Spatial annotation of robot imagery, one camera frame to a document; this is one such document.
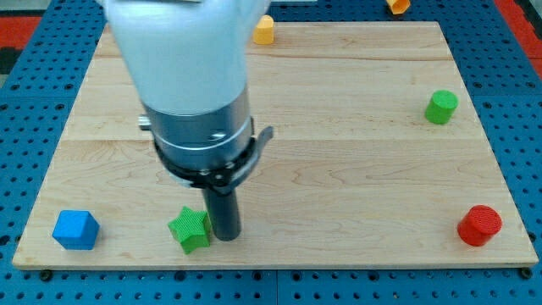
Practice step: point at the black clamp ring mount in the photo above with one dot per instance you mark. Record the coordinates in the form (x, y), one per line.
(226, 178)

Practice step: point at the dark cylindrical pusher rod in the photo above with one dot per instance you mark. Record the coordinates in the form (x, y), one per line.
(223, 213)

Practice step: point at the green star block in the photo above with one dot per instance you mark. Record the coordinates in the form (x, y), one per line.
(191, 229)

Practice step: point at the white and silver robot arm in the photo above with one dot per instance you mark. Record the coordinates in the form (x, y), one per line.
(187, 60)

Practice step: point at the blue cube block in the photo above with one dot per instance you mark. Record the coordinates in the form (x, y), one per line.
(76, 230)

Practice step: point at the yellow block on board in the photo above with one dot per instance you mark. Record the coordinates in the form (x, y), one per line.
(263, 33)

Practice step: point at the wooden board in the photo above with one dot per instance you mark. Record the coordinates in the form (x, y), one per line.
(355, 177)

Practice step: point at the green cylinder block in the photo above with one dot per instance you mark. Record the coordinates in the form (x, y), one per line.
(441, 107)

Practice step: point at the orange block off board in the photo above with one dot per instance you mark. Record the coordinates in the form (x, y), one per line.
(397, 7)

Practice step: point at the red cylinder block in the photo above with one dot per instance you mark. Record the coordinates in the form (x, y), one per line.
(479, 225)

